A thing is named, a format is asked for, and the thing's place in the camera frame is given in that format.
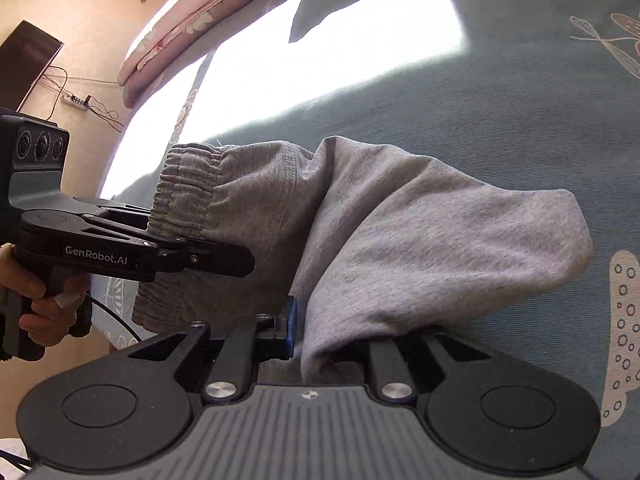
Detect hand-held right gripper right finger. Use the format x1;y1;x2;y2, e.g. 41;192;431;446
334;329;493;406

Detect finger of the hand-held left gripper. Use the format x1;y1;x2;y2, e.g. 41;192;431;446
147;230;256;278

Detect pink floral quilt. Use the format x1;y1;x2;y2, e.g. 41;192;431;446
117;0;331;108

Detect grey sweatpants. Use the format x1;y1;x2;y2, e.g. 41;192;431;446
131;136;595;386

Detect black wall television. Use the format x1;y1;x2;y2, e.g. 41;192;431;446
0;20;65;113

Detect blue floral bed sheet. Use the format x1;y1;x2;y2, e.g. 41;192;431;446
92;0;640;480

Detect white power strip with cables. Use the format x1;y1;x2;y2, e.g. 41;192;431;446
37;65;126;133

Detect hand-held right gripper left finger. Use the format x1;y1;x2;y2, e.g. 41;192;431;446
129;296;300;405

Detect person's left hand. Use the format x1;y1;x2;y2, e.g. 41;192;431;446
0;242;91;348

